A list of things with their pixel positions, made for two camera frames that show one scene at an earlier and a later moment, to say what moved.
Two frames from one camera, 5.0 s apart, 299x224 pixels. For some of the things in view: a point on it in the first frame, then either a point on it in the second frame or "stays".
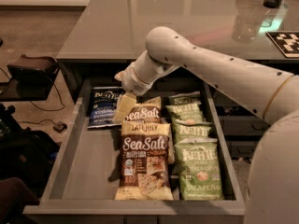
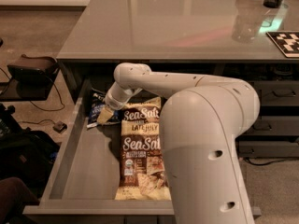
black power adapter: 60,127 stays
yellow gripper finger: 125,103 → 105,116
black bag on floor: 25,153 stays
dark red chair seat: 14,197 stays
